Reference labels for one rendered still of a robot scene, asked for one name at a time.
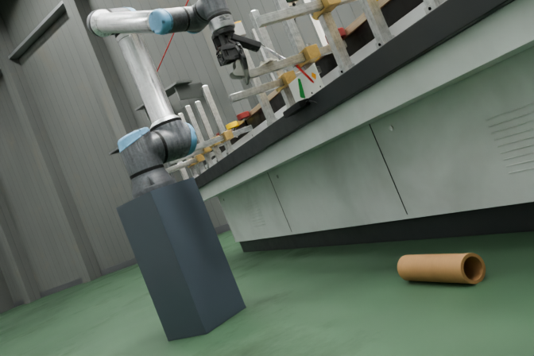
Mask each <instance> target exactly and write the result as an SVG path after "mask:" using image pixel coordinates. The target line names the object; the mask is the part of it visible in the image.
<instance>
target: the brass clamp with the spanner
mask: <svg viewBox="0 0 534 356"><path fill-rule="evenodd" d="M301 53H303V54H304V57H305V61H304V62H303V63H301V64H297V65H298V66H299V67H300V68H302V67H303V66H304V65H306V64H310V63H313V62H314V61H316V60H317V59H318V58H319V57H321V54H320V51H319V48H318V46H317V44H313V45H310V46H308V47H305V48H304V49H303V50H302V51H301V52H300V53H299V54H301Z"/></svg>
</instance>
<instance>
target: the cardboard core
mask: <svg viewBox="0 0 534 356"><path fill-rule="evenodd" d="M397 271H398V273H399V275H400V277H401V278H402V279H404V280H406V281H427V282H443V283H460V284H477V283H479V282H480V281H482V280H483V278H484V276H485V274H486V266H485V263H484V261H483V260H482V258H481V257H480V256H479V255H477V254H476V253H441V254H413V255H404V256H403V257H401V258H400V260H399V261H398V263H397Z"/></svg>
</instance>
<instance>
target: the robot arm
mask: <svg viewBox="0 0 534 356"><path fill-rule="evenodd" d="M208 24H209V26H210V28H211V32H212V34H213V36H211V39H212V41H213V43H214V46H215V50H216V54H215V55H216V56H217V59H218V62H219V61H220V62H219V65H220V67H221V66H224V65H228V64H231V63H234V64H233V69H234V70H233V71H232V72H231V73H230V77H231V79H242V80H243V81H244V83H245V84H246V85H247V84H249V80H250V75H249V67H248V63H247V59H246V54H245V53H244V50H243V49H244V48H246V49H249V50H251V51H254V52H257V51H258V50H259V49H260V47H261V42H260V41H256V40H253V39H250V38H248V37H243V36H240V35H238V34H235V33H234V32H235V31H234V28H235V23H234V19H233V18H232V15H231V12H230V9H229V6H228V4H227V2H226V0H198V1H197V2H196V3H195V4H194V5H193V6H184V7H175V8H166V9H156V10H142V11H136V10H135V9H134V8H131V7H121V8H113V9H103V10H94V11H92V12H91V13H90V14H89V15H88V17H87V27H88V29H89V31H90V32H91V33H92V34H93V35H95V36H97V37H108V36H111V35H114V36H115V38H116V41H117V42H118V44H119V46H120V49H121V50H122V54H123V56H124V58H125V60H126V63H127V65H128V68H129V70H130V73H131V75H132V77H133V80H134V82H135V84H136V87H137V89H138V92H139V94H140V96H141V99H142V102H143V103H144V105H145V109H146V111H147V113H148V115H149V118H150V121H151V123H152V125H151V127H150V129H149V128H148V127H144V128H141V129H139V130H135V131H134V132H131V133H128V134H127V135H126V136H124V137H122V138H120V139H119V140H118V148H119V152H120V154H121V156H122V159H123V161H124V164H125V166H126V170H127V172H128V174H129V176H130V179H131V182H132V197H133V199H136V198H137V197H139V196H141V195H144V194H145V193H147V192H150V191H152V190H155V189H158V188H162V187H164V186H167V185H170V184H174V183H175V180H174V179H173V178H172V177H171V176H170V174H169V173H168V172H167V171H166V170H165V168H164V165H163V164H165V163H168V162H170V161H175V160H178V159H180V158H184V157H186V156H188V155H191V154H192V153H194V151H195V148H196V145H197V137H196V135H195V130H194V128H193V127H192V126H191V125H190V124H189V123H186V122H184V123H183V121H182V119H181V117H179V116H177V115H175V114H174V111H173V109H172V106H171V104H170V102H169V100H168V96H167V95H166V93H165V90H164V88H163V85H162V83H161V80H160V78H159V75H158V74H157V70H156V69H155V66H154V64H153V61H152V59H151V57H150V55H149V51H148V49H147V48H146V45H145V42H144V40H143V38H142V35H141V33H155V34H158V35H165V34H168V33H179V32H186V31H187V32H188V33H193V34H194V33H199V32H201V31H202V30H203V29H204V28H205V27H206V26H207V25H208Z"/></svg>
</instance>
